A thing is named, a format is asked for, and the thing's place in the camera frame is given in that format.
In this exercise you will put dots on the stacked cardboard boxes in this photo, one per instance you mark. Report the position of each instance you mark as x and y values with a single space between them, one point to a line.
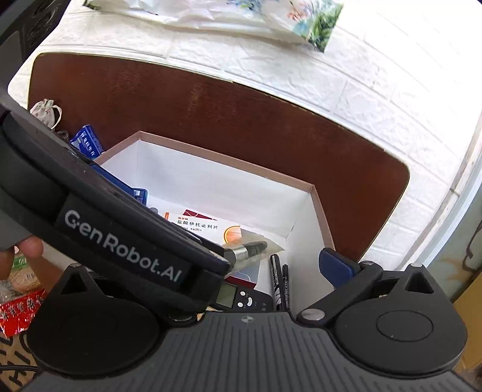
469 307

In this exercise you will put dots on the blue medicine box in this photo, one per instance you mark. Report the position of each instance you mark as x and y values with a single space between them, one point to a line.
87 142

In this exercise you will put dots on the black digital device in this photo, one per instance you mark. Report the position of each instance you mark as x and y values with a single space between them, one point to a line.
233 298

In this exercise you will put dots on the patterned drawstring pouch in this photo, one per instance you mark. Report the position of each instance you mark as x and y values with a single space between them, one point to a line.
47 112

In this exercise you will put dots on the blue plastic sharpener box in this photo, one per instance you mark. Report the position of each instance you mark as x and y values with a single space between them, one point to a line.
138 194

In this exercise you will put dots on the grey brush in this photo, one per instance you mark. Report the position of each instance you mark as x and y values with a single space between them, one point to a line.
249 249

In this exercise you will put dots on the red white plastic packet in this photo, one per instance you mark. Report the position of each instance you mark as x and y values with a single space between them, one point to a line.
17 314

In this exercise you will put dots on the dark red flat box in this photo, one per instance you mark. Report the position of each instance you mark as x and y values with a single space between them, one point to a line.
246 277

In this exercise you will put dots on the orange white medicine box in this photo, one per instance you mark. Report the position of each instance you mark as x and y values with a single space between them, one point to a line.
215 230

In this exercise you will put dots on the long biscuit packet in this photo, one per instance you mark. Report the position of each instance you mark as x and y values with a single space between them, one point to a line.
21 280

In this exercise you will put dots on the dark brown wooden headboard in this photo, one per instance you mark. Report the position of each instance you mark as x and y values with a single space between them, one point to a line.
359 184

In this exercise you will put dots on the letter patterned brown blanket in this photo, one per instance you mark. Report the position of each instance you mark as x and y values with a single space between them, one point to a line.
18 367

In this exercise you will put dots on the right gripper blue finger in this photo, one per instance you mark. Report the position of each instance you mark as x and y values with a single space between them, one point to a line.
336 268

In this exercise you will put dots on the black marker pen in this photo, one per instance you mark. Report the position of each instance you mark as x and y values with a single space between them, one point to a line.
278 286

